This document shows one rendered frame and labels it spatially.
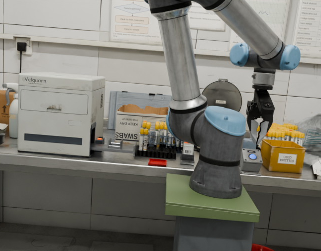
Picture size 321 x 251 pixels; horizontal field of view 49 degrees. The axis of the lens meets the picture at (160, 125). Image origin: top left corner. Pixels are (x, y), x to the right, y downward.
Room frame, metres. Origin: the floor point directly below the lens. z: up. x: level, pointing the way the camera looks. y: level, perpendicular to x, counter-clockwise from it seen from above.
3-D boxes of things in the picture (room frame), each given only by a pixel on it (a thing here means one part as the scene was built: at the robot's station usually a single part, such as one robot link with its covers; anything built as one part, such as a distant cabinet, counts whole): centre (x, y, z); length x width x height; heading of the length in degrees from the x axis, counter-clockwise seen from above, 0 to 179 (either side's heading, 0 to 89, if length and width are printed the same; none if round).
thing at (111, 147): (1.33, 0.19, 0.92); 0.21 x 0.07 x 0.05; 89
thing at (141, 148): (1.41, 0.01, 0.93); 0.17 x 0.09 x 0.11; 89
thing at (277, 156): (1.37, -0.49, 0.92); 0.13 x 0.13 x 0.10; 1
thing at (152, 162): (1.29, 0.00, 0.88); 0.07 x 0.07 x 0.01; 89
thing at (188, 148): (1.35, -0.12, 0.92); 0.05 x 0.04 x 0.06; 177
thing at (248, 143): (1.41, -0.34, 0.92); 0.10 x 0.07 x 0.10; 92
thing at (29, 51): (1.93, 0.77, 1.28); 0.09 x 0.01 x 0.09; 89
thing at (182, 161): (1.35, -0.12, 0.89); 0.09 x 0.05 x 0.04; 177
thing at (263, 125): (1.26, -0.37, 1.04); 0.06 x 0.03 x 0.09; 179
